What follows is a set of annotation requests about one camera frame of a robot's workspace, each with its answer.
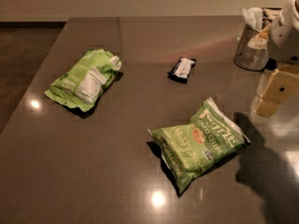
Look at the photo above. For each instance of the metal mesh waste basket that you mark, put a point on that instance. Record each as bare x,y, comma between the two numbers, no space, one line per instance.
248,58

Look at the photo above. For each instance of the green chip bag nutrition label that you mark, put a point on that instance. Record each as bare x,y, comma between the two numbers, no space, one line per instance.
86,81

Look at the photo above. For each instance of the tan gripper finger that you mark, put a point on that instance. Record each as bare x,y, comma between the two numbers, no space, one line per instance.
260,40
275,88

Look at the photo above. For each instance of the white crumpled paper in basket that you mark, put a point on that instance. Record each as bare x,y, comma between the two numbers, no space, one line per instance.
253,17

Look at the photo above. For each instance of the wooden crate behind basket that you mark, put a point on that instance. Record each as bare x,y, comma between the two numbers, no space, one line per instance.
271,14

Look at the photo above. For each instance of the green jalapeno kettle chip bag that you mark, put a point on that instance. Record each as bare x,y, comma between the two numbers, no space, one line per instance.
192,149

